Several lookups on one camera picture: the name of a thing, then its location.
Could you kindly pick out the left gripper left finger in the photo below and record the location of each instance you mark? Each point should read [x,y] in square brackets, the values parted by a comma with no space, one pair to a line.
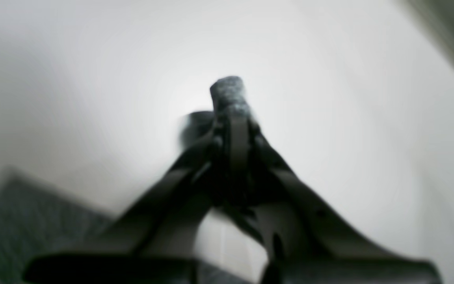
[152,243]

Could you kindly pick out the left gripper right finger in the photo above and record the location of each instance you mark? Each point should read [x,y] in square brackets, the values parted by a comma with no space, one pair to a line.
[306,240]

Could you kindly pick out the grey t-shirt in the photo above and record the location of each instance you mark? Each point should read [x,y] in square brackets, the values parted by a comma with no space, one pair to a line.
[47,239]

